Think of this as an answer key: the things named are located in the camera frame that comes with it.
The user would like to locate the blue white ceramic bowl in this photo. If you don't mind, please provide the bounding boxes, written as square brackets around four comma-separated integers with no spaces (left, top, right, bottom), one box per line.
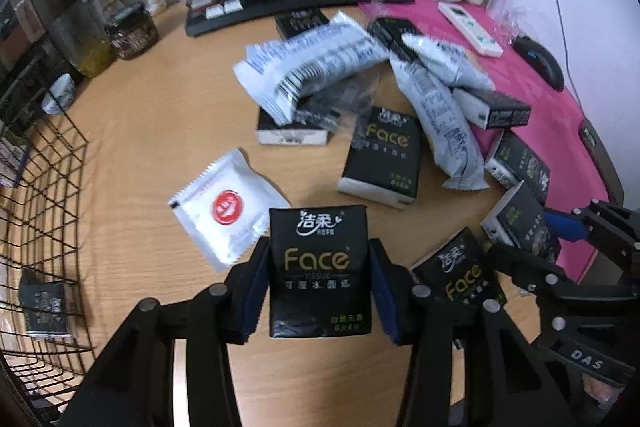
[41,72,76,116]

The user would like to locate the white wet wipe pack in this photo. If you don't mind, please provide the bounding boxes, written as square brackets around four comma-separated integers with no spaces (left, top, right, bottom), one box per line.
[401,34,496,91]
[233,11,390,126]
[390,57,489,191]

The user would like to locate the dark glass jar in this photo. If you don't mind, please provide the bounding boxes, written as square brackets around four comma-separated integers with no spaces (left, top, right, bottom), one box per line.
[104,1,160,61]

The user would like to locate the white remote control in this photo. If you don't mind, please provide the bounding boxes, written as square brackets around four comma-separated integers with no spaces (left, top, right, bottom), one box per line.
[437,1,503,58]

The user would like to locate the white sachet red circle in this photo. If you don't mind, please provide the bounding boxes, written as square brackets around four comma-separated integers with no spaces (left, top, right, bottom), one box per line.
[168,148,290,272]

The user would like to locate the black tissue pack in basket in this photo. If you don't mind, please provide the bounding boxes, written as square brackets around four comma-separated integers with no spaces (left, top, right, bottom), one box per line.
[18,269,76,339]

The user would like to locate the yellow contents glass jar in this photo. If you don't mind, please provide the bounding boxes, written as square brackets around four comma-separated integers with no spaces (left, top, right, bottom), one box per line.
[49,1,116,78]

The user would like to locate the black white small box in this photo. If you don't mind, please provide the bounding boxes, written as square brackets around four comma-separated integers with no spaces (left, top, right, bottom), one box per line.
[452,88,532,130]
[256,108,330,146]

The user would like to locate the black wire basket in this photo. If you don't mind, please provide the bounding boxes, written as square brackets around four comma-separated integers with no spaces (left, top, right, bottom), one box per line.
[0,51,99,423]

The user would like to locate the black computer mouse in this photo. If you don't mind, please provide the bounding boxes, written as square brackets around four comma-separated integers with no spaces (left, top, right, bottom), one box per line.
[512,36,565,92]

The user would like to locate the pink desk mat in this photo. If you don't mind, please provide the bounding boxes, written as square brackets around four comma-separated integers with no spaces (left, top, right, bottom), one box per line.
[359,0,608,212]

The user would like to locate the black Face tissue pack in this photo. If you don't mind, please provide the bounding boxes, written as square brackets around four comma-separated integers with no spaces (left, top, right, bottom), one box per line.
[268,205,372,339]
[337,106,423,209]
[409,228,506,306]

